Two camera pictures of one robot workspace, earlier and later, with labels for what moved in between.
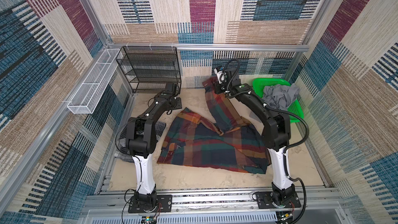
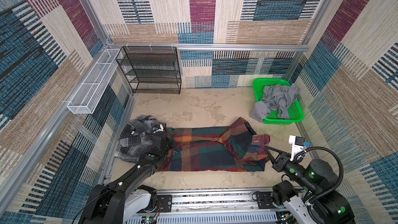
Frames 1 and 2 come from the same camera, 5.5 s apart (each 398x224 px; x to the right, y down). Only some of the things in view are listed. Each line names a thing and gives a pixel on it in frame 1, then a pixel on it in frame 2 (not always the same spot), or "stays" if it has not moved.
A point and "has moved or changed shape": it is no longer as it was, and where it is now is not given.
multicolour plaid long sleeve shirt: (192, 140) has moved or changed shape
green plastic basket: (294, 106) stays
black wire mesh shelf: (148, 69) stays
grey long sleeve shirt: (278, 96) stays
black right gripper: (217, 90) to (281, 160)
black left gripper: (179, 103) to (169, 139)
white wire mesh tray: (87, 97) stays
